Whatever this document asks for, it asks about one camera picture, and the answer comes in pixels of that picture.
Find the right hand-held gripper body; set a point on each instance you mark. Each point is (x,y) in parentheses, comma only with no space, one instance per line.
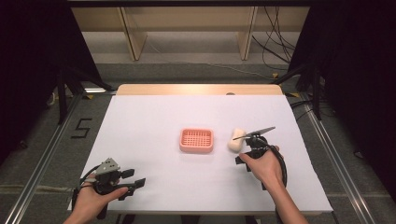
(257,144)

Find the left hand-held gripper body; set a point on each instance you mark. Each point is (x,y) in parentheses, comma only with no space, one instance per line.
(106,180)

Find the cream soap bar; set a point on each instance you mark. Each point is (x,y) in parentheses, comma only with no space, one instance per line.
(236,141)

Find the pink soap dish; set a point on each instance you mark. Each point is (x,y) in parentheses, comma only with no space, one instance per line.
(196,140)

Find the person's right hand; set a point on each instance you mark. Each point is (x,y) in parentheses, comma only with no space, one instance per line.
(266,168)

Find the person's left hand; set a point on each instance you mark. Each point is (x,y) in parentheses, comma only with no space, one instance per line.
(90,203)

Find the white table sheet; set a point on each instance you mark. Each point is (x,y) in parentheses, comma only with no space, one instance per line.
(174,180)

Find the yellow tape mark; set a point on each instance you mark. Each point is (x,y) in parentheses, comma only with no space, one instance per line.
(292,95)
(88,97)
(275,75)

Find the black tripod stand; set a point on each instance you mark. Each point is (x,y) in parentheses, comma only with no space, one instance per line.
(63,93)
(315,90)

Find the wooden table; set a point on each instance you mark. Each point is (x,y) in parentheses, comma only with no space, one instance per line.
(186,89)

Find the black curtain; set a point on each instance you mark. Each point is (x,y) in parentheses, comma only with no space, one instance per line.
(358,77)
(34,62)

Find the beige wooden furniture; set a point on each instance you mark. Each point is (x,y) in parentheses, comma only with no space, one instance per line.
(186,18)

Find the aluminium floor rail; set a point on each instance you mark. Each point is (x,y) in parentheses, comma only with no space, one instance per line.
(339,158)
(40,174)

